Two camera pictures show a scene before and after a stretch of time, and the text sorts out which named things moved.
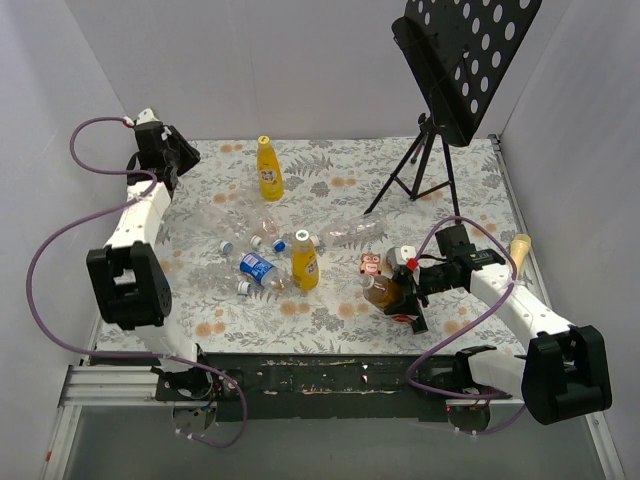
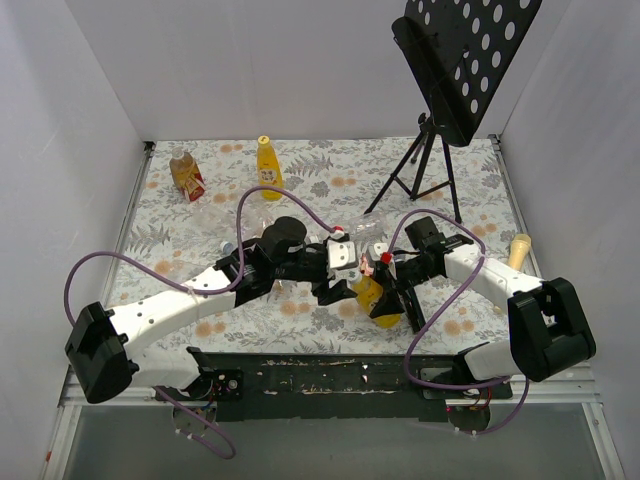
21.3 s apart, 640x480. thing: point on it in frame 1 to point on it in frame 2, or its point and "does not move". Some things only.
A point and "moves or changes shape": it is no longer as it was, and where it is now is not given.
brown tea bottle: x=381 y=292 moves or changes shape
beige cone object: x=519 y=248 does not move
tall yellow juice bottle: x=270 y=177 does not move
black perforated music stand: x=460 y=51 does not move
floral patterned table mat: x=281 y=247 does not move
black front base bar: x=282 y=387 does not move
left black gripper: x=181 y=154 to x=322 y=270
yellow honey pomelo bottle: x=305 y=265 moves or changes shape
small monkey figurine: x=371 y=264 does not move
